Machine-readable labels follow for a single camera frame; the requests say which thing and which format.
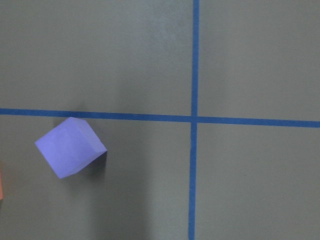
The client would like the purple foam cube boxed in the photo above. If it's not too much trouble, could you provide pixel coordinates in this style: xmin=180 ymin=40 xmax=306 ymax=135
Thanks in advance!
xmin=35 ymin=117 xmax=107 ymax=179

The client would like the orange foam cube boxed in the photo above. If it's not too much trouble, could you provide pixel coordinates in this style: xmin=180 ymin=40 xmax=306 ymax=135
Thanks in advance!
xmin=0 ymin=164 xmax=4 ymax=201

